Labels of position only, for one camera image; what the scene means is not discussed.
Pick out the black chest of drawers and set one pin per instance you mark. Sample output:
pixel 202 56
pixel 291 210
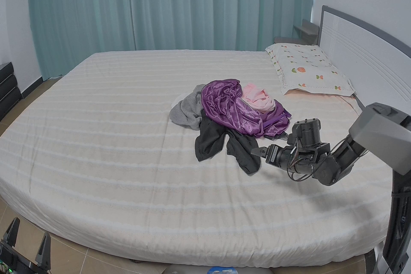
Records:
pixel 8 89

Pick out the pink garment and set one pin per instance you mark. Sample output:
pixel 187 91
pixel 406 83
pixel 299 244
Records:
pixel 258 99

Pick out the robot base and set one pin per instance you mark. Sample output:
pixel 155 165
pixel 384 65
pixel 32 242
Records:
pixel 205 270

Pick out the grey bedside table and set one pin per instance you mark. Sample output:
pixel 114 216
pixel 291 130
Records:
pixel 305 29

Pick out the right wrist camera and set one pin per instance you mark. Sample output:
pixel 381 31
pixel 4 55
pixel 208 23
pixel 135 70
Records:
pixel 292 139

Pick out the white garment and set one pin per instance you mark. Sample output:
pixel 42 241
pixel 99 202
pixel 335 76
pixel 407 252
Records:
pixel 176 101

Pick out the bed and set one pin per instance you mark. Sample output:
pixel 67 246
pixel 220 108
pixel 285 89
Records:
pixel 96 138

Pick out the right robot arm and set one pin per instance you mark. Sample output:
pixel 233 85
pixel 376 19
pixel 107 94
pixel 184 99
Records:
pixel 379 134

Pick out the purple satin garment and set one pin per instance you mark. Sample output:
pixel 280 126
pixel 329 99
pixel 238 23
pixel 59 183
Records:
pixel 224 102

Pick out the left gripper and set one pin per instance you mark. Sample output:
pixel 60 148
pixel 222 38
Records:
pixel 12 261

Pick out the grey garment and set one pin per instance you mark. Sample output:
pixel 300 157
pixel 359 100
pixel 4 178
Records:
pixel 186 112

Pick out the white printed pillow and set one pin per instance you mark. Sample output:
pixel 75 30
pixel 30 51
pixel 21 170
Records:
pixel 308 68

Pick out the black T-shirt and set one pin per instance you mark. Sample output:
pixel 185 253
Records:
pixel 208 141

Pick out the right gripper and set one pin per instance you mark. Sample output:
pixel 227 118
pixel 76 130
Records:
pixel 276 155

